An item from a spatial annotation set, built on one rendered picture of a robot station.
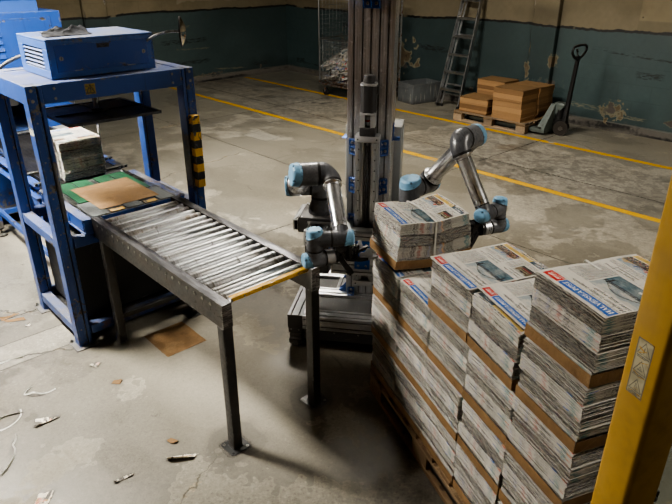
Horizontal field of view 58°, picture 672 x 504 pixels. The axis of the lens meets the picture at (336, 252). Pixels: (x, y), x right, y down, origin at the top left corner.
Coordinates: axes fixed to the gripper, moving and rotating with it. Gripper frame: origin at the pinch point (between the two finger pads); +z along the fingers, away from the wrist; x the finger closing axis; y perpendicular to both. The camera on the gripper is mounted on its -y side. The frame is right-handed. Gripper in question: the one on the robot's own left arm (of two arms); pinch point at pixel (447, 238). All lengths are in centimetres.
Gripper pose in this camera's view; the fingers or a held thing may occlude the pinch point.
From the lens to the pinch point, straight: 312.0
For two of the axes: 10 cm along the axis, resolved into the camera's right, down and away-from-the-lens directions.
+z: -9.2, 1.6, -3.5
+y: 0.0, -9.0, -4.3
